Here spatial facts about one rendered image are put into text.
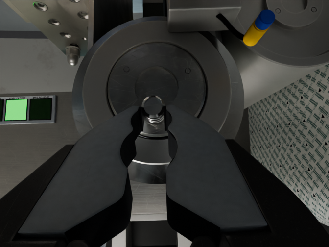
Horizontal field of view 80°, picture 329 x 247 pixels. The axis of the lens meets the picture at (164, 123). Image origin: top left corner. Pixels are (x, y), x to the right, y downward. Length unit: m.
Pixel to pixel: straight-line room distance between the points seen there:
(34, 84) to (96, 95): 2.29
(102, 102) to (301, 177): 0.25
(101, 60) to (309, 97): 0.24
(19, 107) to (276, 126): 0.56
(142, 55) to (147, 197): 0.38
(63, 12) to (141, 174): 0.38
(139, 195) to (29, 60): 2.23
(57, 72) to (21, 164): 1.86
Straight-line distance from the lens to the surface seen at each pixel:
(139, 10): 0.65
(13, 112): 0.61
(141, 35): 0.17
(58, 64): 2.42
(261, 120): 0.39
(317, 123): 0.28
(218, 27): 0.17
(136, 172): 0.17
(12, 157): 0.61
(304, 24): 0.22
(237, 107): 0.18
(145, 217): 0.51
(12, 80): 2.56
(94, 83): 0.17
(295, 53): 0.21
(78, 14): 0.47
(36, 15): 0.50
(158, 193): 0.49
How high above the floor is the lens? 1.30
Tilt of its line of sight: 8 degrees down
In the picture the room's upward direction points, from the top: 178 degrees clockwise
